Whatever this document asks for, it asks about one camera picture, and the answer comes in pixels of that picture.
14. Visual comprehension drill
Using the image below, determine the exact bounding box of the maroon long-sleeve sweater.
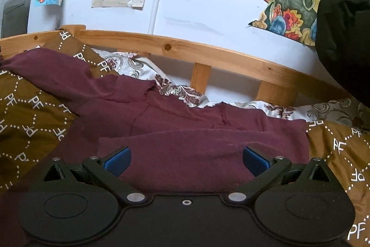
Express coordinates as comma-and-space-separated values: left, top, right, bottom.
1, 49, 309, 192

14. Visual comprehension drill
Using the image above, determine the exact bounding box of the brown patterned PF duvet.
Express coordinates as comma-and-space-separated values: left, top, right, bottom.
1, 31, 369, 246

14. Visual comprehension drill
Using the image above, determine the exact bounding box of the floral white bed sheet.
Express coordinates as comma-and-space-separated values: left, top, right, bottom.
93, 48, 369, 128

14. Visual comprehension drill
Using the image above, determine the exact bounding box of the black hanging garment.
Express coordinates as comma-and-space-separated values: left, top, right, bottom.
315, 0, 369, 106

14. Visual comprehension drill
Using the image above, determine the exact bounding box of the wooden bed rail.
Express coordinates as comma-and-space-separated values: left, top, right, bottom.
0, 24, 352, 107

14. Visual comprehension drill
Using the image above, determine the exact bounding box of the dark wall panel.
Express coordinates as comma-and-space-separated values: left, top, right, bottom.
1, 0, 31, 38

